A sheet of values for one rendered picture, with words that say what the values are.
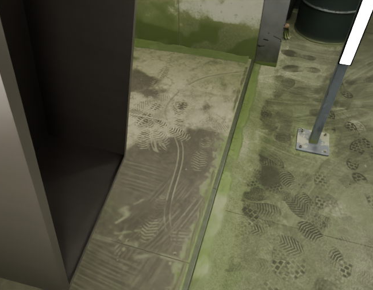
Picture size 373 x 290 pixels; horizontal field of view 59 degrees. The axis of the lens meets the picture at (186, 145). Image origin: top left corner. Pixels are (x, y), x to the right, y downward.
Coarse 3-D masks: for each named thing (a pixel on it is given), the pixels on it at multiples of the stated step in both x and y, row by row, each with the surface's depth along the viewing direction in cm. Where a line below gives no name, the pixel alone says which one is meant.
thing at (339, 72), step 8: (336, 64) 172; (336, 72) 171; (344, 72) 169; (336, 80) 174; (328, 88) 181; (336, 88) 177; (328, 96) 182; (328, 104) 185; (320, 112) 191; (328, 112) 189; (320, 120) 195; (320, 128) 199; (312, 136) 205
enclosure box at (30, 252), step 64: (0, 0) 89; (64, 0) 96; (128, 0) 92; (0, 64) 38; (64, 64) 114; (128, 64) 108; (0, 128) 46; (64, 128) 139; (0, 192) 61; (64, 192) 128; (0, 256) 88; (64, 256) 112
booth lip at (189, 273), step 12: (252, 60) 270; (240, 96) 238; (240, 108) 230; (228, 144) 206; (216, 180) 187; (216, 192) 183; (204, 216) 171; (204, 228) 166; (192, 264) 154; (192, 276) 152
